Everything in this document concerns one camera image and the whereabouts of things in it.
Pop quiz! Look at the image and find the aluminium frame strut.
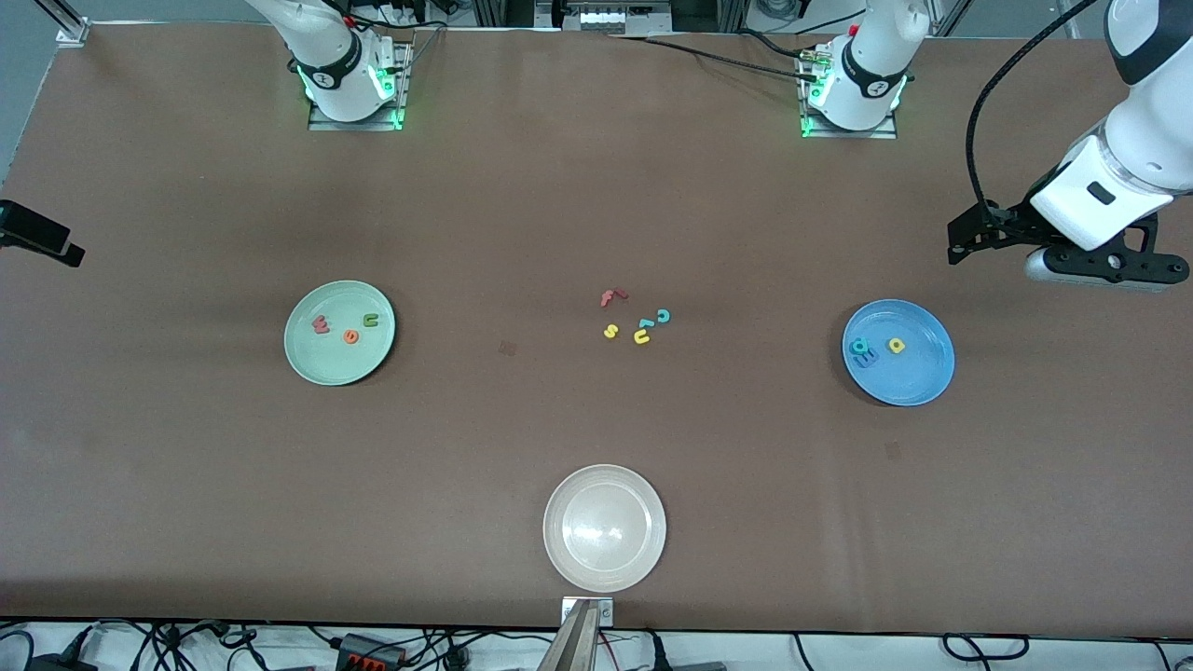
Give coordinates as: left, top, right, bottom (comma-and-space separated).
35, 0, 87, 34

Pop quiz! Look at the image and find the silver pole bracket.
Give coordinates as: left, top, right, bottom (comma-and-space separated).
561, 596, 615, 626

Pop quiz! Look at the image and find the thin black table cable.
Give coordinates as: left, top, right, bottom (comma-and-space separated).
732, 26, 821, 62

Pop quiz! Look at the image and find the metal camera pole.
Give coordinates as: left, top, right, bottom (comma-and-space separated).
536, 599, 602, 671

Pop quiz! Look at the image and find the green plate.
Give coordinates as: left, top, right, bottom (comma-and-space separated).
283, 280, 397, 388

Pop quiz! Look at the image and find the silver electronics box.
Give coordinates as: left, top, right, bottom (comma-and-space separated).
559, 0, 674, 34

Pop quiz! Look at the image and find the thick black table cable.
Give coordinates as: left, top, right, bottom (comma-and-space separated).
606, 33, 826, 83

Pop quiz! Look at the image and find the black orange power strip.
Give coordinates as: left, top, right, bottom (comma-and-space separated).
336, 633, 407, 671

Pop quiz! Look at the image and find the blue plate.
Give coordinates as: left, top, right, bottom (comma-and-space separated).
841, 298, 956, 407

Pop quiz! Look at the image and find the translucent white plate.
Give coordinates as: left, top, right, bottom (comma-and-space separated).
542, 463, 668, 594

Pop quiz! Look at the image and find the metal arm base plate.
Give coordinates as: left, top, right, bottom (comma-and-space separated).
799, 42, 898, 141
308, 42, 414, 132

